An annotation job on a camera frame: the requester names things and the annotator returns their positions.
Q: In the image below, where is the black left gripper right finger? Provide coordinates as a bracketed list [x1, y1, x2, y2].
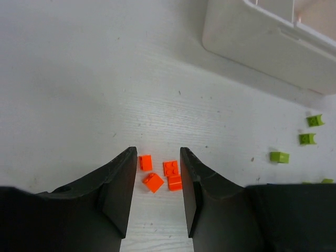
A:
[180, 147, 335, 251]

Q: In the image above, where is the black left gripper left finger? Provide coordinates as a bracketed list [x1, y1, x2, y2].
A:
[1, 147, 137, 251]

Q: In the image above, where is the orange two-stud lego brick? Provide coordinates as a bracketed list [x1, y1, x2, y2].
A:
[163, 160, 179, 177]

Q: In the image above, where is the orange sloped lego piece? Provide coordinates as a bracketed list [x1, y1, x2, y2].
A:
[142, 173, 164, 193]

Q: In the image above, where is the green plain lego block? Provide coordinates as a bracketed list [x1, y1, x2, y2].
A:
[269, 152, 290, 164]

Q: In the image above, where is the green round-hollow lego piece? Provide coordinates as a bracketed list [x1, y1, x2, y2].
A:
[321, 178, 334, 184]

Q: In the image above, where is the green curved lego piece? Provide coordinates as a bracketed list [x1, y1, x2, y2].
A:
[299, 133, 316, 145]
[306, 114, 325, 127]

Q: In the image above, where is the white divided sorting tray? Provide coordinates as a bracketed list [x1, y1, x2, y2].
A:
[202, 1, 335, 95]

